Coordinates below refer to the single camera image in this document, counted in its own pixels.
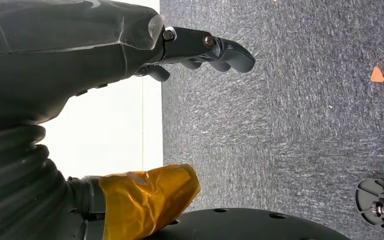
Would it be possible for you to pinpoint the large orange floor scrap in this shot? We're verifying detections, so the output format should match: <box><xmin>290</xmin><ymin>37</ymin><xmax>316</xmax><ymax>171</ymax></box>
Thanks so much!
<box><xmin>370</xmin><ymin>65</ymin><xmax>384</xmax><ymax>84</ymax></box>

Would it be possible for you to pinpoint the black caster wheel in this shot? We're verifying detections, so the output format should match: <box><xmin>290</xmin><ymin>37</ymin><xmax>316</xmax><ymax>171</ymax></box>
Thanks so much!
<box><xmin>355</xmin><ymin>178</ymin><xmax>384</xmax><ymax>240</ymax></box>

